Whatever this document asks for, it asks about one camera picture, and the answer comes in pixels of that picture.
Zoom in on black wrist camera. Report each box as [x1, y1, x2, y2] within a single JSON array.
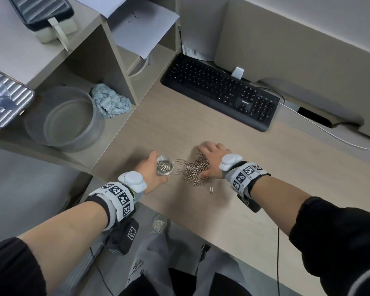
[[109, 218, 139, 256], [237, 194, 262, 213]]

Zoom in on person's grey trousers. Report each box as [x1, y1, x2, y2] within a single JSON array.
[[126, 232, 266, 296]]

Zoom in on pale blue crumpled cloth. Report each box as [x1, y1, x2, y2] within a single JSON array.
[[91, 83, 132, 118]]

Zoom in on black ribbed device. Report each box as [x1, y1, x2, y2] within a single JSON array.
[[6, 0, 75, 32]]

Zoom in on clear jar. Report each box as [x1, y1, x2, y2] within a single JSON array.
[[155, 155, 175, 176]]

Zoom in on white printed paper slip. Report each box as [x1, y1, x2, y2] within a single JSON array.
[[182, 44, 207, 61]]

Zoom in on black left sleeve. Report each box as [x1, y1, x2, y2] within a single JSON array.
[[0, 237, 47, 296]]

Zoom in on black right sleeve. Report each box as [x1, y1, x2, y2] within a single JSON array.
[[289, 196, 370, 296]]

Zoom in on silver metal object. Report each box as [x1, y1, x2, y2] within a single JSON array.
[[0, 64, 35, 130]]

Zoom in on pile of silver paper clips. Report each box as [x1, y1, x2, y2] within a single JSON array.
[[174, 149, 216, 194]]

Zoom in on person's left hand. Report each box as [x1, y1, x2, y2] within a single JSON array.
[[134, 150, 169, 194]]

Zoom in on white coiled tube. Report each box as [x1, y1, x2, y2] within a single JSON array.
[[128, 57, 150, 78]]

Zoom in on white box with strap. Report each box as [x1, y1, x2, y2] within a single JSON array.
[[35, 16, 78, 52]]

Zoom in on person's right forearm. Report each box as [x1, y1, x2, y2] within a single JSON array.
[[250, 175, 312, 236]]

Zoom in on black sleeve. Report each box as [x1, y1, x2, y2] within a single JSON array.
[[0, 237, 47, 296], [289, 196, 370, 296]]

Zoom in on white cable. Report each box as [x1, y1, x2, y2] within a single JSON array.
[[279, 101, 370, 151]]

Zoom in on person's white shoe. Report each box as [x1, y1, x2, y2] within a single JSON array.
[[151, 213, 168, 234]]

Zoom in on grey marker wristband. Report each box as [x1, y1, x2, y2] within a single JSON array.
[[223, 162, 271, 199], [86, 181, 137, 231]]

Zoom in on white paper sheet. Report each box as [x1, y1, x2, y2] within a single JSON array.
[[108, 0, 180, 60], [69, 0, 130, 18]]

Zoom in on black camera cable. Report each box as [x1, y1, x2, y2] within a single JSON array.
[[276, 228, 281, 296], [89, 246, 115, 296]]

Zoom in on person's right hand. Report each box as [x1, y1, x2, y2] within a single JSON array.
[[198, 141, 234, 179]]

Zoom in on beige desk divider panel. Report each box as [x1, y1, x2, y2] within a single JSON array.
[[214, 0, 370, 141]]

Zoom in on black keyboard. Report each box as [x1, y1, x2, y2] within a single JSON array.
[[161, 53, 280, 132]]

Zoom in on person's left forearm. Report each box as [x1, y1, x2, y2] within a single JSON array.
[[18, 201, 109, 296]]

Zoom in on white round tracker puck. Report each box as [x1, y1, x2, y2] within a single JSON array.
[[118, 171, 148, 193], [219, 154, 243, 172]]

